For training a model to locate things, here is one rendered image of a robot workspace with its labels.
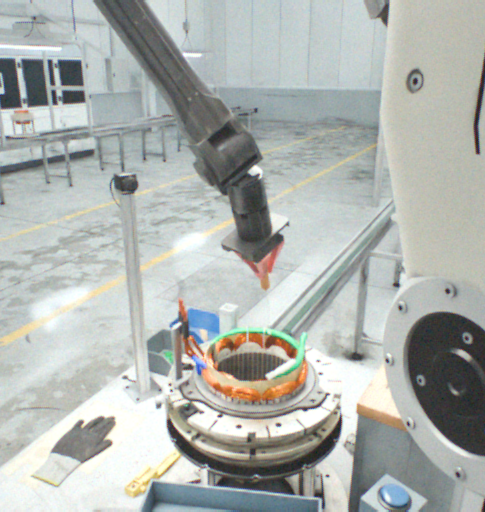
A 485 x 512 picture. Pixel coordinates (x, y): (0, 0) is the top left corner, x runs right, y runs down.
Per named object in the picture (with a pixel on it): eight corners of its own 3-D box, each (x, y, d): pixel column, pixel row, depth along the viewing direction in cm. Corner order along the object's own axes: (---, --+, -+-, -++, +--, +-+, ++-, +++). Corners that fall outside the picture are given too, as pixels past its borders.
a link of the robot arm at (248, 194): (235, 185, 68) (269, 168, 70) (211, 167, 73) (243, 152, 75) (244, 224, 73) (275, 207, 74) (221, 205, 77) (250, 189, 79)
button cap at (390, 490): (374, 497, 72) (375, 492, 72) (389, 482, 75) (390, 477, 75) (399, 513, 70) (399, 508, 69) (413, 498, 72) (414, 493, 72)
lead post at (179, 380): (171, 386, 88) (168, 328, 84) (182, 380, 90) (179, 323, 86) (178, 390, 87) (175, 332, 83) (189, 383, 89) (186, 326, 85)
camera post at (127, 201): (150, 391, 138) (134, 191, 118) (141, 394, 137) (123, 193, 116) (146, 386, 141) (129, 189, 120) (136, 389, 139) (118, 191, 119)
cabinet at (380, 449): (376, 458, 114) (388, 363, 105) (461, 492, 105) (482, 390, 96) (345, 518, 99) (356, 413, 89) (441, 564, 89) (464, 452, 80)
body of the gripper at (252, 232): (221, 251, 79) (211, 214, 74) (261, 216, 84) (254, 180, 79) (251, 264, 75) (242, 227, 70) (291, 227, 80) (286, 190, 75)
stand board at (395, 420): (388, 362, 105) (389, 352, 104) (484, 390, 96) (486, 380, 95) (355, 413, 89) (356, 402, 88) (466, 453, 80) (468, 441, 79)
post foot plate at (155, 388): (165, 392, 138) (165, 390, 138) (136, 404, 133) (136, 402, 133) (150, 377, 145) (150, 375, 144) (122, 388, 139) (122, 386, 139)
